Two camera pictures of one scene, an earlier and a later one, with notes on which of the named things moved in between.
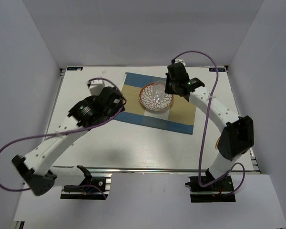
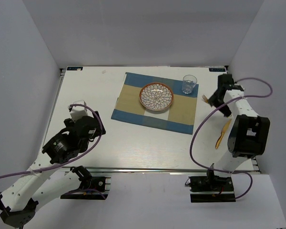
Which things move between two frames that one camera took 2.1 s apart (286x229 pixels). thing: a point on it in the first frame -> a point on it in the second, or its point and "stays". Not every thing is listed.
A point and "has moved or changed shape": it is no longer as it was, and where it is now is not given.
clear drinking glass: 158,90 has moved or changed shape
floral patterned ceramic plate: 153,97 stays
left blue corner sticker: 74,68 stays
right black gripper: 168,89 -> 213,100
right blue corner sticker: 219,69 stays
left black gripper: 119,106 -> 70,123
